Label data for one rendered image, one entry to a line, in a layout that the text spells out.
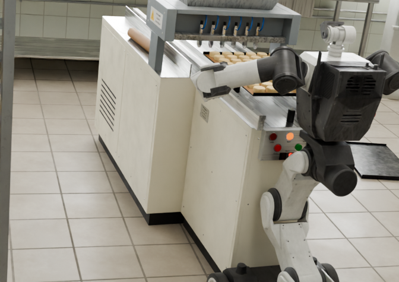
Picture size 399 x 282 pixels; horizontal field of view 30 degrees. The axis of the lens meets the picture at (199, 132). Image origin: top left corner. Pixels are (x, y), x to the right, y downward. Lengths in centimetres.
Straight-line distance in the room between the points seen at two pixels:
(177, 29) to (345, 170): 131
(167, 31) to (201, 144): 58
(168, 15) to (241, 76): 94
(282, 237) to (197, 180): 73
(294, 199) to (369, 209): 154
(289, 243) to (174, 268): 73
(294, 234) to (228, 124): 58
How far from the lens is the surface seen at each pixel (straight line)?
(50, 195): 428
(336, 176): 279
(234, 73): 274
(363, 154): 546
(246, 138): 318
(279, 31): 394
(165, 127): 377
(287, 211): 319
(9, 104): 208
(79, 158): 477
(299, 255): 316
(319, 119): 278
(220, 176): 346
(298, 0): 658
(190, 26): 374
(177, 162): 387
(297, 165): 295
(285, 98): 350
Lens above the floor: 189
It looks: 21 degrees down
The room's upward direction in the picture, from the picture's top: 7 degrees clockwise
